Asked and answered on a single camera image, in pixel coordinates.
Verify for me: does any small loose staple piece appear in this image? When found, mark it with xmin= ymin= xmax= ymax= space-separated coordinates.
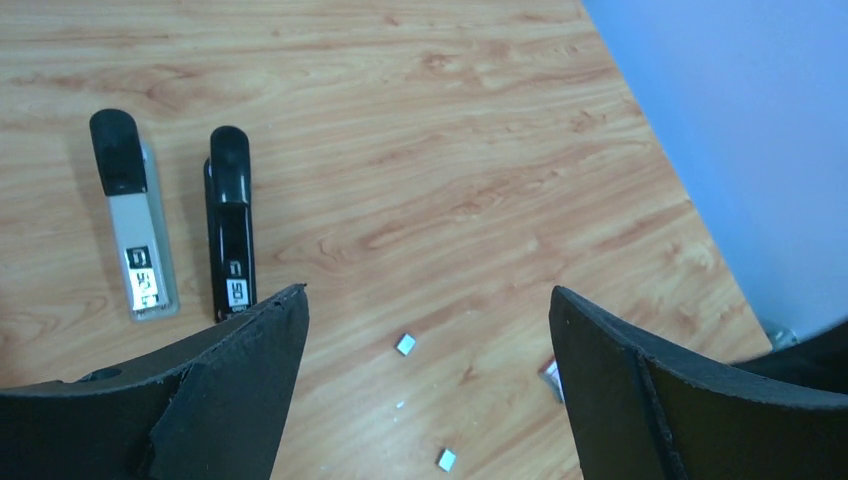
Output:
xmin=395 ymin=333 xmax=417 ymax=357

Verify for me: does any black stapler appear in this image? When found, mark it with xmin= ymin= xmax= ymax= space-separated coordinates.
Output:
xmin=203 ymin=125 xmax=257 ymax=322

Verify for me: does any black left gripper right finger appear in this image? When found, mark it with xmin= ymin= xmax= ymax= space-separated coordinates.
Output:
xmin=549 ymin=287 xmax=847 ymax=479

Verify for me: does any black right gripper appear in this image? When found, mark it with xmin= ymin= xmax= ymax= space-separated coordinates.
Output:
xmin=733 ymin=321 xmax=847 ymax=394

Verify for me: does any small staple box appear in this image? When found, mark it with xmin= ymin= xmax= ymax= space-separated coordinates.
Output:
xmin=539 ymin=357 xmax=565 ymax=403

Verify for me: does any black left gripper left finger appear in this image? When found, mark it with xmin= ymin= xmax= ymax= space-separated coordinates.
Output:
xmin=1 ymin=284 xmax=309 ymax=479

